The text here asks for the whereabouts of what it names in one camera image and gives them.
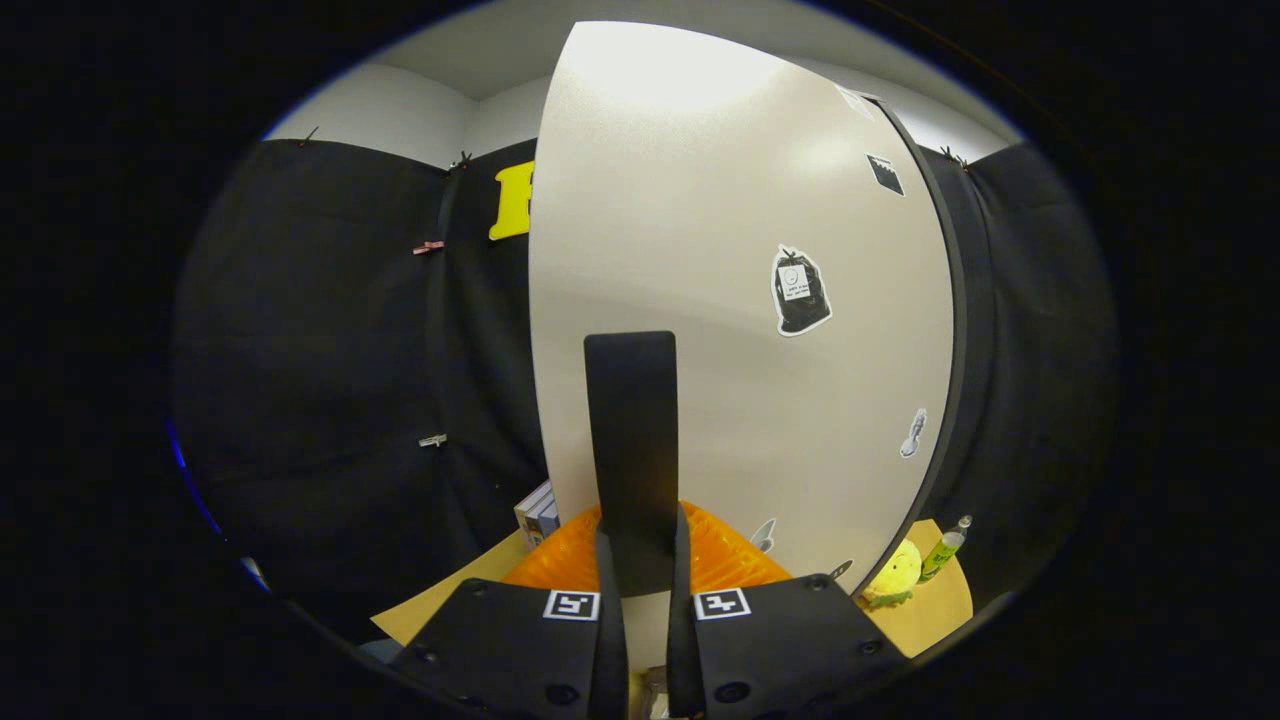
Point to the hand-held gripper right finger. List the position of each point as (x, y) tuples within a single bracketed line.
[(780, 650)]

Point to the yellow plush toy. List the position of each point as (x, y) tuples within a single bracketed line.
[(895, 575)]

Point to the black backdrop cloth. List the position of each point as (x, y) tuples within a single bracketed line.
[(300, 350)]

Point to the green plastic bottle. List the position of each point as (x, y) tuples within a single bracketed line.
[(942, 550)]

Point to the red clip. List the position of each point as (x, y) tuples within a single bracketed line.
[(429, 247)]

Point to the blue printed box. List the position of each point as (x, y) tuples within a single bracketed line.
[(535, 515)]

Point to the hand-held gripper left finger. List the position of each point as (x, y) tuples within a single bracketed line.
[(520, 650)]

